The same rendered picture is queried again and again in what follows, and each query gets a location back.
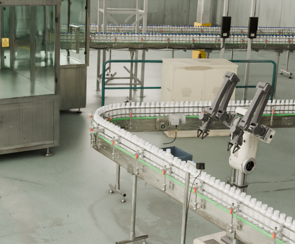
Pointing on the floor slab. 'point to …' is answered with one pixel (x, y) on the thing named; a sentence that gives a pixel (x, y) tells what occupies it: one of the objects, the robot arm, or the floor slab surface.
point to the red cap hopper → (134, 52)
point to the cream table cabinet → (194, 85)
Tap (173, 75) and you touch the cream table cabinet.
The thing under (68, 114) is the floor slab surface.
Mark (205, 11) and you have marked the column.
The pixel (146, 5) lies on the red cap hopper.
